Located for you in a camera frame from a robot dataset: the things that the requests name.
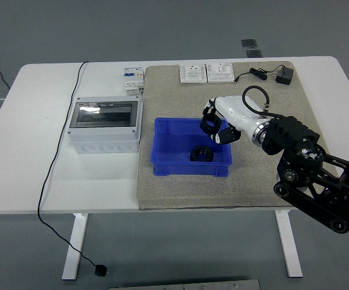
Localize circuit breaker with blue label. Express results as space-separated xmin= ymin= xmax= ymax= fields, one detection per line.
xmin=123 ymin=66 xmax=145 ymax=83

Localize white switch socket panel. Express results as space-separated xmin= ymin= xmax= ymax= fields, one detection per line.
xmin=206 ymin=62 xmax=235 ymax=83

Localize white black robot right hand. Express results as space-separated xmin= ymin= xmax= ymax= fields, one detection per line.
xmin=200 ymin=95 xmax=272 ymax=146

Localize white table leg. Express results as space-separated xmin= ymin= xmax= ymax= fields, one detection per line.
xmin=274 ymin=210 xmax=304 ymax=278
xmin=62 ymin=213 xmax=89 ymax=281

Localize black power adapter with cord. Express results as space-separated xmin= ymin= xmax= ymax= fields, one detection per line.
xmin=234 ymin=64 xmax=295 ymax=86

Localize grey electrical distribution box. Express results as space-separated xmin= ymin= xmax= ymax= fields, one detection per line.
xmin=67 ymin=95 xmax=144 ymax=155

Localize blue plastic bin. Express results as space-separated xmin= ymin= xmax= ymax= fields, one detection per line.
xmin=150 ymin=117 xmax=234 ymax=177

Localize grey-brown table mat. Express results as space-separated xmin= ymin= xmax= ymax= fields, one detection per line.
xmin=135 ymin=61 xmax=341 ymax=211

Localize long black cable with plug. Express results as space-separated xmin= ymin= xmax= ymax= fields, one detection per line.
xmin=37 ymin=61 xmax=109 ymax=277

